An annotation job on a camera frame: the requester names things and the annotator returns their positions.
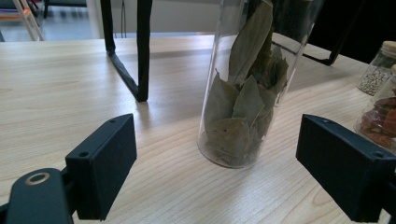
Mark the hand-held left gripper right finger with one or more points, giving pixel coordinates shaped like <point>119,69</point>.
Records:
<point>345,165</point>

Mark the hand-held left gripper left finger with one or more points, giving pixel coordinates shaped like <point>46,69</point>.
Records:
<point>102,165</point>

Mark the glass jar red chilies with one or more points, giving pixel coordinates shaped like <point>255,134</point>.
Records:
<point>379,121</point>

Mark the glass jar white seeds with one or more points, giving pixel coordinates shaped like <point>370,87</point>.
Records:
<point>372,81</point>

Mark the tall glass jar bay leaves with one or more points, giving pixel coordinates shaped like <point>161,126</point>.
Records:
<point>236,137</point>

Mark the wooden stool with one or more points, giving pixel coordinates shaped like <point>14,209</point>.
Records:
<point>29,18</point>

